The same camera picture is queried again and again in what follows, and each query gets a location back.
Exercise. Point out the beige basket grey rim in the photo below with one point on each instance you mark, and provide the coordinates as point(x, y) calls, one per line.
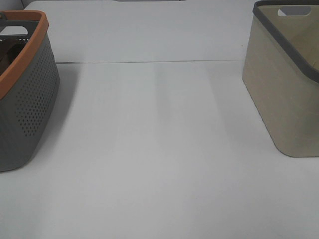
point(281, 73)

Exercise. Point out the grey perforated basket orange rim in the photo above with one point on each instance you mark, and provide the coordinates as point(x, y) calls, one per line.
point(29, 83)

